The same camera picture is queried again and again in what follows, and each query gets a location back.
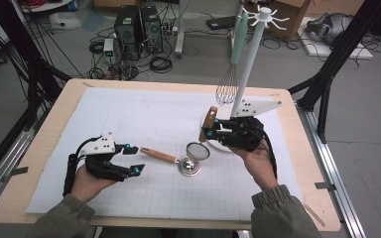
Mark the person's left hand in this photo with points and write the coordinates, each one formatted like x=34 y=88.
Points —
x=86 y=186

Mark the cardboard box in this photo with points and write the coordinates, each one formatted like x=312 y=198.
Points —
x=297 y=11

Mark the grey headset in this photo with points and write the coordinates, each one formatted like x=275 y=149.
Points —
x=330 y=26

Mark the person's right hand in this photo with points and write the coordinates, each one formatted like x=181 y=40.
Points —
x=261 y=168

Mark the black metal frame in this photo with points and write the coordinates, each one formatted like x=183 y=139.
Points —
x=23 y=49
x=344 y=49

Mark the aluminium rail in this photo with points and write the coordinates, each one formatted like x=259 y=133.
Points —
x=340 y=185
x=3 y=165

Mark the white floor board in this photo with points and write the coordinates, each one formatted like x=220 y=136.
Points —
x=350 y=51

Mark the large black computer tower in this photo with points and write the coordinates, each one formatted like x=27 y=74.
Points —
x=128 y=33

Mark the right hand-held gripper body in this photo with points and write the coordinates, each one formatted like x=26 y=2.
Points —
x=244 y=132

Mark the slim black computer tower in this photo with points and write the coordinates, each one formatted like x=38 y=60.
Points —
x=152 y=29

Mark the white hook stand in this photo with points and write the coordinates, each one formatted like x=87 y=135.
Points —
x=251 y=56

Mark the white grid mat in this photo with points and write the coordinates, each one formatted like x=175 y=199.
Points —
x=139 y=112

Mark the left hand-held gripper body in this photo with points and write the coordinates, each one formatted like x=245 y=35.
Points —
x=102 y=165

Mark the small white box green light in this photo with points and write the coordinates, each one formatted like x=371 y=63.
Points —
x=108 y=48

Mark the clear plastic bag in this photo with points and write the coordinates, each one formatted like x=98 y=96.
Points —
x=64 y=20

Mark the light wooden table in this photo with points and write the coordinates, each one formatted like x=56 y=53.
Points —
x=46 y=125

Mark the flat black box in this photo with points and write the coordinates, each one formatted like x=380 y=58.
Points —
x=221 y=22

